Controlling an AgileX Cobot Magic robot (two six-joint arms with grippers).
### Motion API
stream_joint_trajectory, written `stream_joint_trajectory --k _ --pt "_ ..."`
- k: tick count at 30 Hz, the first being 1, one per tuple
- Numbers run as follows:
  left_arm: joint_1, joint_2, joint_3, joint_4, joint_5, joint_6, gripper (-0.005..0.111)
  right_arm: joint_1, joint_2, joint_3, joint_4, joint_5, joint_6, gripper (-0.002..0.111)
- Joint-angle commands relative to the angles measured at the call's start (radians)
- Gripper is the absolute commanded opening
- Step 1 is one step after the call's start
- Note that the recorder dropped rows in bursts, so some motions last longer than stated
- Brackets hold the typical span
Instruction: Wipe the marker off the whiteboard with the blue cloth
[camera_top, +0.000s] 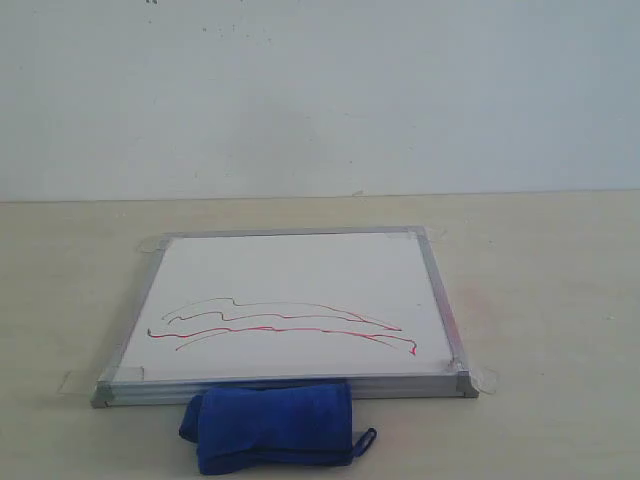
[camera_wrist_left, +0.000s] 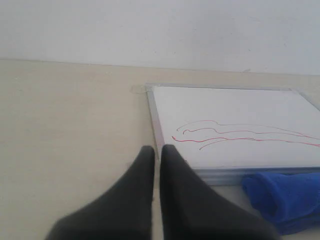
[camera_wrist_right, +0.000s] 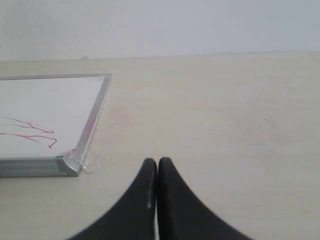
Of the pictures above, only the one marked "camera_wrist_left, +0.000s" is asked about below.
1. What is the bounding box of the clear tape far left corner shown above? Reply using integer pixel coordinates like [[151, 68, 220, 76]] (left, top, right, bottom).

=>
[[130, 85, 148, 94]]

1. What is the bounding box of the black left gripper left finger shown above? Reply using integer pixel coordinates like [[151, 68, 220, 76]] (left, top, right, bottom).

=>
[[46, 146, 155, 240]]

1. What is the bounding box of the blue cloth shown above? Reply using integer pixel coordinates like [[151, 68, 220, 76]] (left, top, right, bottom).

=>
[[241, 172, 320, 235]]

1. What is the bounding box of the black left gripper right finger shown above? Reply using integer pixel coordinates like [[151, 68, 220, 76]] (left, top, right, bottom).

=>
[[159, 144, 281, 240]]

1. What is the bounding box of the white board aluminium frame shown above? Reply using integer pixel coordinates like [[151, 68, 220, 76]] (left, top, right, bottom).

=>
[[145, 83, 320, 186]]

